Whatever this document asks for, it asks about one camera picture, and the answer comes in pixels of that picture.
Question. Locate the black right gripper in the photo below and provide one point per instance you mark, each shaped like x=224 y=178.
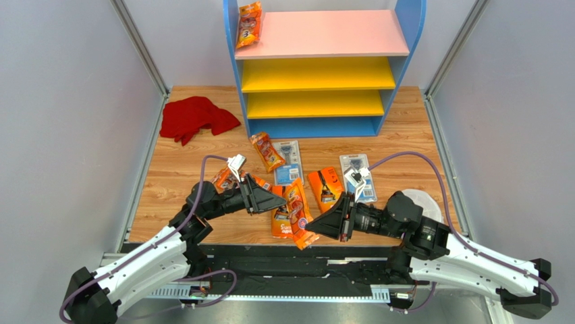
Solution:
x=345 y=215

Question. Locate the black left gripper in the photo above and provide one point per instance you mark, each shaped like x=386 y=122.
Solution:
x=262 y=199

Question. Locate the orange BIC razor bag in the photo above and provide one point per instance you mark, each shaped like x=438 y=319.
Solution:
x=271 y=159
x=299 y=214
x=249 y=25

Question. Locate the orange Gillette Fusion5 box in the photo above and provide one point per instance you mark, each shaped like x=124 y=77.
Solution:
x=326 y=187
x=280 y=223

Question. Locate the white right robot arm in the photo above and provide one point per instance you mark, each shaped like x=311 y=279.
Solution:
x=431 y=251

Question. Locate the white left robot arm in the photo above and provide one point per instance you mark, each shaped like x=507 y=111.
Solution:
x=104 y=295

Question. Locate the blue shelf unit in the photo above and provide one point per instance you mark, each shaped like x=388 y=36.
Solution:
x=322 y=74

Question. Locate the orange razor cartridge box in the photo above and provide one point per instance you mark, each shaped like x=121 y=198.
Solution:
x=225 y=180

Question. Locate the clear blue razor blister pack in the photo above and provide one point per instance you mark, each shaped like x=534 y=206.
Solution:
x=358 y=161
x=292 y=168

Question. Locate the white round plastic lid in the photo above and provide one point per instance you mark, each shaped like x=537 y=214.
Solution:
x=430 y=207

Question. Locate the red cloth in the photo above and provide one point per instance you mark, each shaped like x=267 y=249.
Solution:
x=184 y=119

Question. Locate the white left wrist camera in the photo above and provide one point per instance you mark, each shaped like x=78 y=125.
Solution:
x=235 y=165

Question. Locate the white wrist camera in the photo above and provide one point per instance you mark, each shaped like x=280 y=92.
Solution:
x=235 y=165
x=356 y=181

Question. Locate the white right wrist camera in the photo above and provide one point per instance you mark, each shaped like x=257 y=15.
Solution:
x=356 y=181

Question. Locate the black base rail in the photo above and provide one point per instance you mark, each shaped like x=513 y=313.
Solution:
x=284 y=273

